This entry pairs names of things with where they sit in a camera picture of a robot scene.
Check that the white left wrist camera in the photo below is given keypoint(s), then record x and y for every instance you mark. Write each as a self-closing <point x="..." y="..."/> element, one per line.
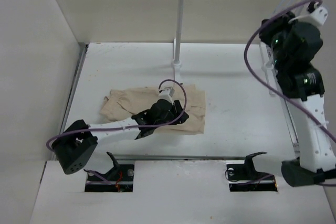
<point x="167" y="94"/>

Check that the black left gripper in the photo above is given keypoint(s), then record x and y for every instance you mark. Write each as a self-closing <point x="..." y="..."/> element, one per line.
<point x="176" y="109"/>

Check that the aluminium left frame rail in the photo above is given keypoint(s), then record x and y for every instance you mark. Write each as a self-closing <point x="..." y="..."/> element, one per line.
<point x="76" y="75"/>

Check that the white centre rack pole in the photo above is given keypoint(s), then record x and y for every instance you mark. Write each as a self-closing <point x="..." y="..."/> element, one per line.
<point x="177" y="64"/>

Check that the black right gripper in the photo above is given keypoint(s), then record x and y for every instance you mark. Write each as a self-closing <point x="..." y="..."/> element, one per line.
<point x="269" y="29"/>

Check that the white rack pole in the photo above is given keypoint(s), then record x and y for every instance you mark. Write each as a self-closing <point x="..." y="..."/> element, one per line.
<point x="177" y="64"/>
<point x="299" y="81"/>

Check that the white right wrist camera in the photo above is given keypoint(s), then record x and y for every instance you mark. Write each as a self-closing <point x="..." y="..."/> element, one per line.
<point x="317" y="17"/>

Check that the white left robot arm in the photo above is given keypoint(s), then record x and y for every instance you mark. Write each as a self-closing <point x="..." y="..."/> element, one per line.
<point x="75" y="146"/>

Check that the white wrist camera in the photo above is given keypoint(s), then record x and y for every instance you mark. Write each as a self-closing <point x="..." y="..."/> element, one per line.
<point x="317" y="17"/>
<point x="167" y="94"/>

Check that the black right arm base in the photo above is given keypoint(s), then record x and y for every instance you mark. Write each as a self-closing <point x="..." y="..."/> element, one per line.
<point x="243" y="177"/>

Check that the aluminium right frame rail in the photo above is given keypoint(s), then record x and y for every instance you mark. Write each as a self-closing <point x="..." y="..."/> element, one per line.
<point x="272" y="81"/>

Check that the beige trousers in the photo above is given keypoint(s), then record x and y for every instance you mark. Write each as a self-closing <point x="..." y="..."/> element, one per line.
<point x="121" y="104"/>

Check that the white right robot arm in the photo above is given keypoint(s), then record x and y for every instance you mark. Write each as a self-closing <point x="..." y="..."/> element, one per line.
<point x="316" y="162"/>

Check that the aluminium front frame rail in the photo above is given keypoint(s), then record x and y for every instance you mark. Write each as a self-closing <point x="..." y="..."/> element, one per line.
<point x="175" y="157"/>

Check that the aluminium frame rail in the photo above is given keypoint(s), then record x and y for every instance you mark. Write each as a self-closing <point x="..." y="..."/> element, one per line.
<point x="175" y="157"/>
<point x="76" y="75"/>
<point x="272" y="81"/>

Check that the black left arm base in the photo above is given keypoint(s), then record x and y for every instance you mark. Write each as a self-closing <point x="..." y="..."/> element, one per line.
<point x="118" y="179"/>

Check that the white right rack pole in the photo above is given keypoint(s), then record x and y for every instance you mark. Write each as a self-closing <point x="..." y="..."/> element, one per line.
<point x="299" y="81"/>

